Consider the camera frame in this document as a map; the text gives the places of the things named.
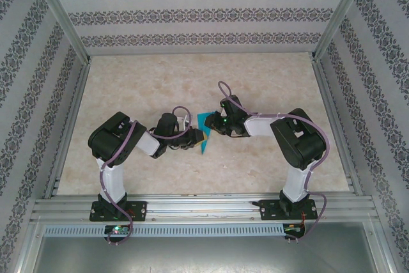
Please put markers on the blue square paper sheet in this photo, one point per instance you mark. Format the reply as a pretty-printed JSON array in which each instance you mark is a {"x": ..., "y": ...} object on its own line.
[{"x": 202, "y": 121}]

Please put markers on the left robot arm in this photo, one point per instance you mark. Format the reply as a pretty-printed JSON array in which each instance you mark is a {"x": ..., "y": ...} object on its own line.
[{"x": 113, "y": 180}]

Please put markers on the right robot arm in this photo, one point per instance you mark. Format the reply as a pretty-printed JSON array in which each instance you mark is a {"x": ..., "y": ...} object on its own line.
[{"x": 260, "y": 126}]

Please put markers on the grey metal tray panel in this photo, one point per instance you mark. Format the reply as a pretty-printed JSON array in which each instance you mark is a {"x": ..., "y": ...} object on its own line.
[{"x": 204, "y": 257}]

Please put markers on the aluminium mounting rail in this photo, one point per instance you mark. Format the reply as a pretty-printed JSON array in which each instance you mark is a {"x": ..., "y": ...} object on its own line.
[{"x": 204, "y": 209}]

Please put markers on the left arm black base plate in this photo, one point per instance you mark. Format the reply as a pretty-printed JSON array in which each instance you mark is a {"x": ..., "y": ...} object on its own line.
[{"x": 139, "y": 210}]

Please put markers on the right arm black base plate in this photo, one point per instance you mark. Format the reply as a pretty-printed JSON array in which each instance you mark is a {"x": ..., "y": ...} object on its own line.
[{"x": 270, "y": 210}]

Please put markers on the left aluminium side rail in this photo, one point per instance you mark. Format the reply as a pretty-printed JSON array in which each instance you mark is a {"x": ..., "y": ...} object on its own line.
[{"x": 70, "y": 126}]

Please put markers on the aluminium side rail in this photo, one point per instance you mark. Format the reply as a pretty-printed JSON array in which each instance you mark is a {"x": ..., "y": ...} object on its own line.
[
  {"x": 332, "y": 110},
  {"x": 70, "y": 126}
]

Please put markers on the right aluminium side rail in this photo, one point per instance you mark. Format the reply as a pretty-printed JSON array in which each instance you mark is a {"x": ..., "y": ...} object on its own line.
[{"x": 332, "y": 110}]

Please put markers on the right aluminium frame post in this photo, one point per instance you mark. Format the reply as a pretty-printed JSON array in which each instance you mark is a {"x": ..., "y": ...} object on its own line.
[{"x": 340, "y": 14}]

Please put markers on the aluminium frame post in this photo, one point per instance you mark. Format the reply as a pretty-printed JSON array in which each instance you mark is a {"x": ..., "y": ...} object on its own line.
[
  {"x": 60, "y": 14},
  {"x": 340, "y": 14}
]

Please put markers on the left aluminium frame post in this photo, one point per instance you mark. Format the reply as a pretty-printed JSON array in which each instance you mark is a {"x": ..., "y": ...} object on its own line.
[{"x": 60, "y": 14}]

